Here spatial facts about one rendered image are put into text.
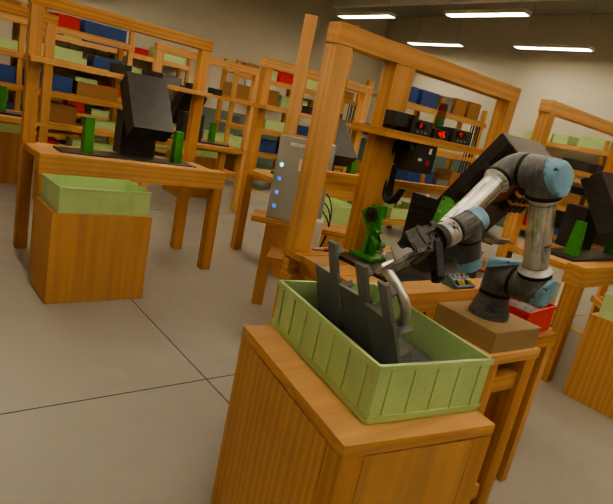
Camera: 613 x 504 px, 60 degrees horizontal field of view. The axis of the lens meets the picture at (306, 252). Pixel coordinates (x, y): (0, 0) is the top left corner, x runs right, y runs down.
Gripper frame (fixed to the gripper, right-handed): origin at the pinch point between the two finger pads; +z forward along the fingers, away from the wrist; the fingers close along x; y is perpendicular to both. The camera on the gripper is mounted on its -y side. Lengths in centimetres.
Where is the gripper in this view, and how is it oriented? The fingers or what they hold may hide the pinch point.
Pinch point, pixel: (389, 270)
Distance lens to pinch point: 146.4
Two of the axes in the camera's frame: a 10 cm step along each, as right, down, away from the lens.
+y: -4.9, -8.2, 3.0
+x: 1.6, -4.2, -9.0
